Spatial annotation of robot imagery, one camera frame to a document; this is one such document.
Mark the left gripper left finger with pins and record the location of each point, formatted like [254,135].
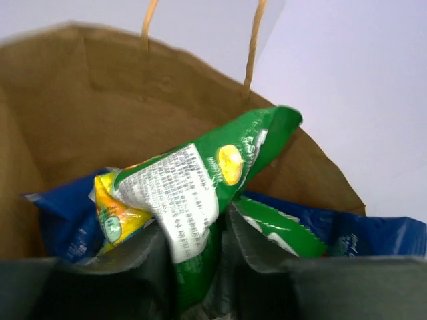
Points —
[132,281]

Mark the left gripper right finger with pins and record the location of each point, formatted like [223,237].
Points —
[259,280]

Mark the dark blue snack bag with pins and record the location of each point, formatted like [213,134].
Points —
[351,235]

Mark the green snack bag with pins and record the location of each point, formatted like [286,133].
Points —
[186,189]

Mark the brown paper bag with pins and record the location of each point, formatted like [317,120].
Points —
[80,98]

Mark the blue white snack bag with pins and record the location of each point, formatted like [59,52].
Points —
[68,219]

